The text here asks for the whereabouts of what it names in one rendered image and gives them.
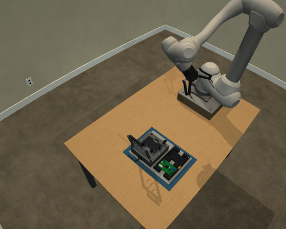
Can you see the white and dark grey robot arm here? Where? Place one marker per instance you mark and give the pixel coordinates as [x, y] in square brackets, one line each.
[263, 15]

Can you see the green circuit board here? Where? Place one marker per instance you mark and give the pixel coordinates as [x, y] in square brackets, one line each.
[167, 167]

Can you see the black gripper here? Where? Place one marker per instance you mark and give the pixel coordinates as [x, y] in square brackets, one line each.
[191, 75]

